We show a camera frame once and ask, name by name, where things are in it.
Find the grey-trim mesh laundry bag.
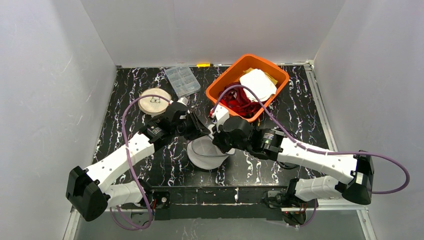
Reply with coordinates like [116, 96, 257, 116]
[186, 135, 236, 170]

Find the red bra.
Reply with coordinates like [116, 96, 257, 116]
[220, 97, 262, 118]

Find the yellow marker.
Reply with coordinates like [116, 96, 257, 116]
[196, 63, 213, 68]

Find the dark maroon bra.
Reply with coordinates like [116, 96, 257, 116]
[220, 87, 251, 108]

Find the yellow bra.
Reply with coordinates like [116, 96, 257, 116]
[242, 67, 278, 86]

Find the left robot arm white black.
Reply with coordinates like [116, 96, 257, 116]
[65, 102, 210, 222]

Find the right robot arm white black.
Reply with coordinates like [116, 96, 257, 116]
[211, 116, 374, 205]

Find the clear plastic compartment box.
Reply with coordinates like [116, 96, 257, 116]
[164, 64, 201, 98]

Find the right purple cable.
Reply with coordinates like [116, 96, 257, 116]
[210, 84, 411, 195]

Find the orange plastic bin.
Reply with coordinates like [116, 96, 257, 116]
[206, 54, 289, 123]

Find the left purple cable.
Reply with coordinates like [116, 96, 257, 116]
[109, 94, 173, 231]

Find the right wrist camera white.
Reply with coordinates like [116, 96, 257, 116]
[209, 104, 230, 128]

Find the purple cable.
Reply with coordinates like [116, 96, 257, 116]
[210, 84, 411, 195]
[109, 94, 173, 231]

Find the plain white bra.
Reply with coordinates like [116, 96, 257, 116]
[239, 68, 277, 102]

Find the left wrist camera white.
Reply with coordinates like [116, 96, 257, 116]
[177, 97, 189, 106]

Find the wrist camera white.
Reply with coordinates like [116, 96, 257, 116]
[209, 104, 230, 128]
[177, 97, 189, 106]

